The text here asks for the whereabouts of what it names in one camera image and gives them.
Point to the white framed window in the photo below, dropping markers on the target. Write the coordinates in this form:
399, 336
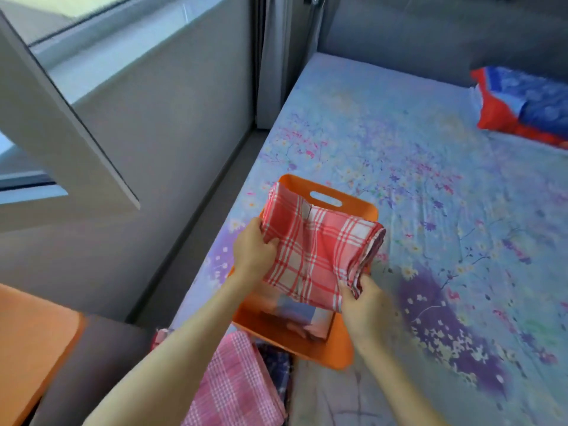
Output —
53, 128

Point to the pink gingham sheet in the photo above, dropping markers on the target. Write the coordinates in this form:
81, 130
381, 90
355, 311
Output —
226, 386

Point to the white bed sheet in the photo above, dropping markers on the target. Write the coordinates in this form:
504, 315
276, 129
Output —
297, 315

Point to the person's left forearm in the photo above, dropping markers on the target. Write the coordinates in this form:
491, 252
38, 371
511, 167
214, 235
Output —
177, 359

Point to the person's right forearm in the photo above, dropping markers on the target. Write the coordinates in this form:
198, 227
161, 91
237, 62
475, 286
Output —
399, 386

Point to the orange plastic storage bin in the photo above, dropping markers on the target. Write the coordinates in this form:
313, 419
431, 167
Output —
346, 206

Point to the person's right hand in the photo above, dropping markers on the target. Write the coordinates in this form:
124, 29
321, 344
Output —
366, 313

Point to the blue floral patterned sheet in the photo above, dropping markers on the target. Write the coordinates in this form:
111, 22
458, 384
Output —
444, 217

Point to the blue checked cloth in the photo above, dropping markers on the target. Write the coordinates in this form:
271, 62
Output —
277, 368

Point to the person's left hand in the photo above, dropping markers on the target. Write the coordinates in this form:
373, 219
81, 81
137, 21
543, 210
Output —
253, 254

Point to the red white plaid cloth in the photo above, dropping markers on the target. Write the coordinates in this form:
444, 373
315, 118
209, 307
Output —
319, 244

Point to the red blue cloth item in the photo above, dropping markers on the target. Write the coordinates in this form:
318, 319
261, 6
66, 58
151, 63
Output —
524, 106

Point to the grey padded headboard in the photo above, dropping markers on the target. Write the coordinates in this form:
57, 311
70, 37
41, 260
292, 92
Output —
426, 31

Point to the grey curtain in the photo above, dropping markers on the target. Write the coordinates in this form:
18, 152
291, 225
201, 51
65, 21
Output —
280, 48

